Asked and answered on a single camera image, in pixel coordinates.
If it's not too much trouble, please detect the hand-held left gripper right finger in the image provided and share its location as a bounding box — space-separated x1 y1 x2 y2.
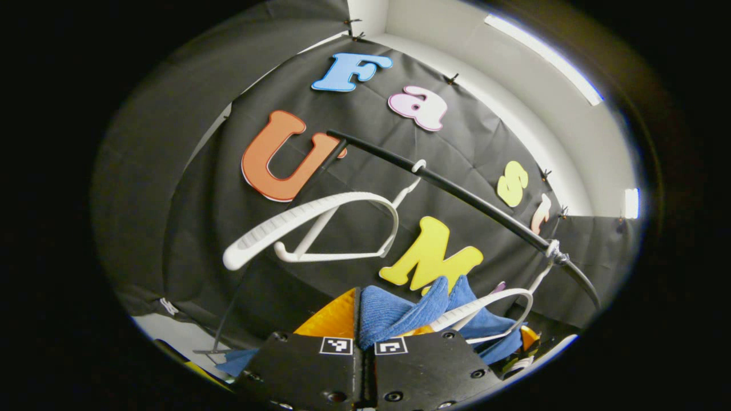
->
364 325 504 411

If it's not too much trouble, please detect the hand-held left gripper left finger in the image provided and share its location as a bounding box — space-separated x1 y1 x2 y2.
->
231 287 366 411

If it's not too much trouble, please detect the white hanger with shirt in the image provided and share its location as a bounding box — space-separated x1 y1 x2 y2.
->
428 240 566 345

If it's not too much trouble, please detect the blue shirt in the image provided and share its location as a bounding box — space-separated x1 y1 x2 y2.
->
216 276 525 377

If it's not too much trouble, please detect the empty white plastic hanger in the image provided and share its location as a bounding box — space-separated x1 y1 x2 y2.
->
223 160 428 272

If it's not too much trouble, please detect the black clothes rack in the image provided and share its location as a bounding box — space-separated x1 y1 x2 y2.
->
193 129 601 357

